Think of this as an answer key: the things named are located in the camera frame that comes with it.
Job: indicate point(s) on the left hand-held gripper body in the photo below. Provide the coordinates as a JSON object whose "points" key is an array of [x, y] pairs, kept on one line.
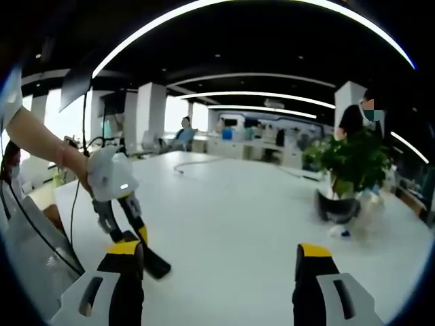
{"points": [[117, 176]]}

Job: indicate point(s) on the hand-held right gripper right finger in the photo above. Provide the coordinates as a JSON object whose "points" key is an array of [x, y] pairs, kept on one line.
{"points": [[323, 295]]}

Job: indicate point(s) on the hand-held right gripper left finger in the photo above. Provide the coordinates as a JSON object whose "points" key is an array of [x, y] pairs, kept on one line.
{"points": [[102, 292]]}

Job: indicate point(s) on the black remote control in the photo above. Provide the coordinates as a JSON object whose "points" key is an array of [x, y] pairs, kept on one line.
{"points": [[156, 265]]}

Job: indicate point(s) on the person's left hand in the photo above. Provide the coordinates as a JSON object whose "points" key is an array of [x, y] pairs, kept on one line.
{"points": [[96, 173]]}

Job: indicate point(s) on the black tripod stand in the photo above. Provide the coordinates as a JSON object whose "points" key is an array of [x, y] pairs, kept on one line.
{"points": [[84, 129]]}

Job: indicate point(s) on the small white blue object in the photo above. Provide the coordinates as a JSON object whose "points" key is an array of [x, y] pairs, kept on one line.
{"points": [[340, 231]]}

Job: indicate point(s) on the white mesh basket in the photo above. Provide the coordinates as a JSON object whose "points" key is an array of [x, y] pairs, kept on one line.
{"points": [[37, 265]]}

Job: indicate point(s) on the dark display on stand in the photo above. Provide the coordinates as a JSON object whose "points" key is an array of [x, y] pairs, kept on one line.
{"points": [[112, 102]]}

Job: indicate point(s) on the black screen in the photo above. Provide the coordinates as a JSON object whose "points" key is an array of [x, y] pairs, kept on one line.
{"points": [[74, 88]]}

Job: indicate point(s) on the green potted plant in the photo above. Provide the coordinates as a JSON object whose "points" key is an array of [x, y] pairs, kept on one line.
{"points": [[357, 163]]}

